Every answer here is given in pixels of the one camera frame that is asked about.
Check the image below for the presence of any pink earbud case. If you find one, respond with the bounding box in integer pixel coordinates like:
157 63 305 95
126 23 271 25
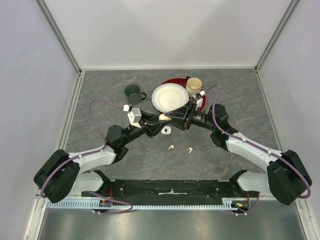
158 113 172 121

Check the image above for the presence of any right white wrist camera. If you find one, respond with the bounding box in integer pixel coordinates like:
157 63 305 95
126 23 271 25
192 90 206 108

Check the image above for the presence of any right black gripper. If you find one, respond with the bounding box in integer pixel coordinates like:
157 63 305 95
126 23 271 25
164 99 217 132

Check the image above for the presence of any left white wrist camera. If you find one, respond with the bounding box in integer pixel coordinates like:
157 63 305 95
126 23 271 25
123 104 142 129

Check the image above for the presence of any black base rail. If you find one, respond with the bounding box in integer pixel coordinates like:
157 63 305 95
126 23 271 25
96 179 258 206

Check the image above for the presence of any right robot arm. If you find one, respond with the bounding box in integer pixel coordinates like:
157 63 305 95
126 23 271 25
159 100 312 206

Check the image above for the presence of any beige cup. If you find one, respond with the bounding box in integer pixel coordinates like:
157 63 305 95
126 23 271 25
185 76 203 98

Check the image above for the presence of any red round tray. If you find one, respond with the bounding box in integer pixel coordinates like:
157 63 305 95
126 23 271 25
159 76 207 111

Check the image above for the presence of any aluminium post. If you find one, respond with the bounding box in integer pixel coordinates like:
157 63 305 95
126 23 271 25
254 0 300 73
35 0 82 75

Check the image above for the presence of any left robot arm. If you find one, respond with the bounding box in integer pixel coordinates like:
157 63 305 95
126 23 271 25
33 107 172 203

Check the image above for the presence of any slotted cable duct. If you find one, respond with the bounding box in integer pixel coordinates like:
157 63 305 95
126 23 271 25
46 198 244 211

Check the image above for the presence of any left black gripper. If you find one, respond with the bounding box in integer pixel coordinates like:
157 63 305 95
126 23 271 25
121 109 171 146

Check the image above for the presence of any dark green mug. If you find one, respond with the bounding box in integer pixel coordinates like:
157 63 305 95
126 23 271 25
124 84 147 106

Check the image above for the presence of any white earbud case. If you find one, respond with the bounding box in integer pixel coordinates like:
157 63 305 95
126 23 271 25
160 126 172 135

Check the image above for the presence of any white plate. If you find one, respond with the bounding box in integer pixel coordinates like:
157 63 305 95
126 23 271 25
151 83 189 113

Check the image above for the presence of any left rear aluminium post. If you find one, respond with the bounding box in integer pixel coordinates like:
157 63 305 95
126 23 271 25
35 0 82 75

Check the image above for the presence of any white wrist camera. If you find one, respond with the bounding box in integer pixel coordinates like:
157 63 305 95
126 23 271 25
123 104 142 129
192 90 206 108

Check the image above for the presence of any right rear aluminium post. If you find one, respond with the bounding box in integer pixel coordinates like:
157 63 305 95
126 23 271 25
254 0 300 73

